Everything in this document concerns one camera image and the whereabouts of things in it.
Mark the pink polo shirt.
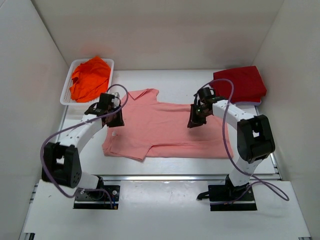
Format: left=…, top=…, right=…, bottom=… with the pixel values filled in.
left=102, top=88, right=233, bottom=161

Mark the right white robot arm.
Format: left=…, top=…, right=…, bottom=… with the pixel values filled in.
left=187, top=87, right=275, bottom=200

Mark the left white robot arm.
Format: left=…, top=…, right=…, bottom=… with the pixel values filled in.
left=41, top=92, right=125, bottom=199

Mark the orange t shirt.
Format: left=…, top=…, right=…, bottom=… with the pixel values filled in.
left=69, top=56, right=111, bottom=103

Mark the white plastic basket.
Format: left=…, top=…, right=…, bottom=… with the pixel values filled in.
left=60, top=58, right=99, bottom=109

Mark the white tray under red shirt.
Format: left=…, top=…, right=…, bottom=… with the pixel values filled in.
left=234, top=100, right=262, bottom=106

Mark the folded red t shirt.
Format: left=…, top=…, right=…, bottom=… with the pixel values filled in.
left=210, top=66, right=267, bottom=104

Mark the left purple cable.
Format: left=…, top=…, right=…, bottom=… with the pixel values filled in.
left=40, top=84, right=130, bottom=210

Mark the purple cable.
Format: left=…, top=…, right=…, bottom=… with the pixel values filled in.
left=209, top=78, right=290, bottom=206
left=40, top=84, right=130, bottom=210

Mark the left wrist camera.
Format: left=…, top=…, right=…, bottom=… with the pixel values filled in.
left=111, top=92, right=121, bottom=105

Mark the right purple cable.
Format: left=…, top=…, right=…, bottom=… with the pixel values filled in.
left=209, top=78, right=290, bottom=206

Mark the aluminium table rail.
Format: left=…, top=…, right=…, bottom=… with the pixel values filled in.
left=47, top=174, right=282, bottom=182

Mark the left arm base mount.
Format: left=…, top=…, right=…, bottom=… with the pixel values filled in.
left=73, top=180, right=121, bottom=210

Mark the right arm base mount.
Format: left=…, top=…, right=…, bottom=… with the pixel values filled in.
left=196, top=181, right=258, bottom=212

